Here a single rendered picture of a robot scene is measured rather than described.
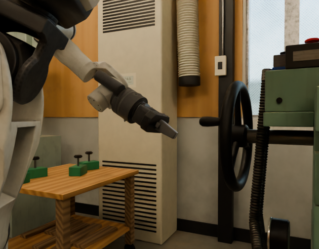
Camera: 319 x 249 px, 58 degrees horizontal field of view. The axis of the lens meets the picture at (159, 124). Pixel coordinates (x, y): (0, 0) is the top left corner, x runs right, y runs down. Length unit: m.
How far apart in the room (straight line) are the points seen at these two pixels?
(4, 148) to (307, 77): 0.58
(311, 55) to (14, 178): 0.66
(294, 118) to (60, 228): 1.10
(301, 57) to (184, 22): 1.47
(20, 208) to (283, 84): 2.10
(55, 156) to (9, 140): 2.03
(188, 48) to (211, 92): 0.35
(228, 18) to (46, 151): 1.71
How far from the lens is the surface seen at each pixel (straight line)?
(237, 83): 0.74
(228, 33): 2.07
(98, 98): 0.86
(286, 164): 2.05
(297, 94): 0.66
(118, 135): 2.07
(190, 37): 2.03
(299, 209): 2.11
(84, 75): 0.90
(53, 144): 2.55
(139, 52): 2.03
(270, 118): 0.64
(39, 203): 2.53
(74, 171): 1.70
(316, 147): 0.57
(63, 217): 1.39
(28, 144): 0.66
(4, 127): 0.54
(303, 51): 0.67
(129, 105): 0.81
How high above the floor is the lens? 0.86
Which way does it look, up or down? 1 degrees down
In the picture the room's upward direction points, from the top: straight up
